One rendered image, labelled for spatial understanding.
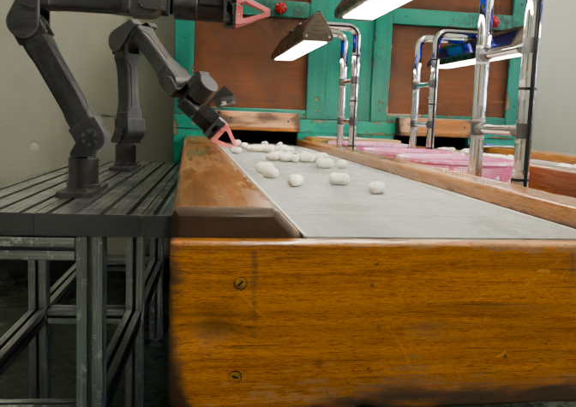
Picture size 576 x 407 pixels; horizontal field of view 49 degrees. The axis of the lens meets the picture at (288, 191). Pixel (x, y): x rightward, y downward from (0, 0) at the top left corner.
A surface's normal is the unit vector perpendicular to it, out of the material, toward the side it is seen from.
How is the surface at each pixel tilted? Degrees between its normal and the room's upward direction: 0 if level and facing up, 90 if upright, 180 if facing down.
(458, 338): 89
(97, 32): 90
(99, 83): 90
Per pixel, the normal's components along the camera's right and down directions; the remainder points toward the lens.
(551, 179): -0.99, -0.02
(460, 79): 0.15, 0.12
